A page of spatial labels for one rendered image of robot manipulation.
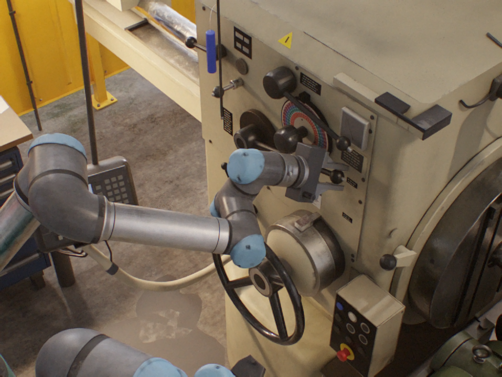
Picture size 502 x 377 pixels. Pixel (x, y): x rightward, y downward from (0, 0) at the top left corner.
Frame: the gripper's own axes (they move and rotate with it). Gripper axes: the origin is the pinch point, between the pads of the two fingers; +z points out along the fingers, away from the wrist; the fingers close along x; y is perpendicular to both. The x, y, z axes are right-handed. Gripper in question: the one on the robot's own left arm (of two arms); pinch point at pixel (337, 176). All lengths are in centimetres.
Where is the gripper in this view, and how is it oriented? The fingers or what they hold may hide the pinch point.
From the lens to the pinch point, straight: 181.6
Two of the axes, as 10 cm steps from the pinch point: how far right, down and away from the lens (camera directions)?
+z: 7.6, 0.7, 6.5
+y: 6.1, 2.7, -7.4
